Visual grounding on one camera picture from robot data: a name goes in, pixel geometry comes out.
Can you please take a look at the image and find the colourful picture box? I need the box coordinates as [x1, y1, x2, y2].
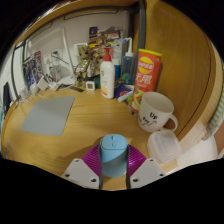
[88, 25, 123, 51]

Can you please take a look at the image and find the white charger block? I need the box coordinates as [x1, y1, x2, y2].
[36, 76, 51, 92]

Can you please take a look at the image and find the small blue bottle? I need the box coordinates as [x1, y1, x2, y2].
[112, 59, 122, 81]

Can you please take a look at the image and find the blue robot model box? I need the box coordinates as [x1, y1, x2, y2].
[22, 50, 44, 88]

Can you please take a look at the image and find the black ruler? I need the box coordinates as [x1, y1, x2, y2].
[68, 85, 85, 93]

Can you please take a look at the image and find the small blue packet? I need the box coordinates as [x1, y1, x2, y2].
[114, 83, 134, 101]

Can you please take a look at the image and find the white desk lamp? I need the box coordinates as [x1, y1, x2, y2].
[26, 27, 77, 86]

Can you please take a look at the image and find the small white square clock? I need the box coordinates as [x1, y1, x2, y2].
[85, 80, 96, 92]

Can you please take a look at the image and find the white printed mug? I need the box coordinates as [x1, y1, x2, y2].
[137, 91, 179, 134]

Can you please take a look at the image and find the white red-capped lotion bottle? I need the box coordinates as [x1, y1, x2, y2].
[99, 47, 116, 100]

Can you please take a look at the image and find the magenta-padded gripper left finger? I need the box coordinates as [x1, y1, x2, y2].
[61, 144, 104, 190]

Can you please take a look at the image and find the white wall socket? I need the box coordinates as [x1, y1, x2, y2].
[50, 49, 63, 63]

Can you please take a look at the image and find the light blue computer mouse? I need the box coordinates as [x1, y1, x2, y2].
[98, 133, 130, 179]

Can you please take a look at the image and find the red chip can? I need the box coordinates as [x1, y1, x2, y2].
[130, 48, 163, 113]

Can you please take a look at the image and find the brown tree figure toy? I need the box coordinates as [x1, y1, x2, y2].
[73, 44, 94, 88]

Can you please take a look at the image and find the grey mouse pad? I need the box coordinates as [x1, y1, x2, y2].
[20, 95, 76, 137]

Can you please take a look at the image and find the translucent lidded plastic container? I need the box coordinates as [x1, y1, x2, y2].
[146, 129, 183, 164]

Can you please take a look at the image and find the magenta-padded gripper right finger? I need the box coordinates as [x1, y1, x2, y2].
[125, 144, 167, 190]

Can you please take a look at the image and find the dark blue spray bottle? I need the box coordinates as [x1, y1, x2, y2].
[120, 37, 136, 84]

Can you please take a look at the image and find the black bag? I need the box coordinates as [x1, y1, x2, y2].
[2, 81, 12, 116]

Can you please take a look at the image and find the green striped cloth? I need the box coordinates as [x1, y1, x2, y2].
[201, 93, 224, 141]

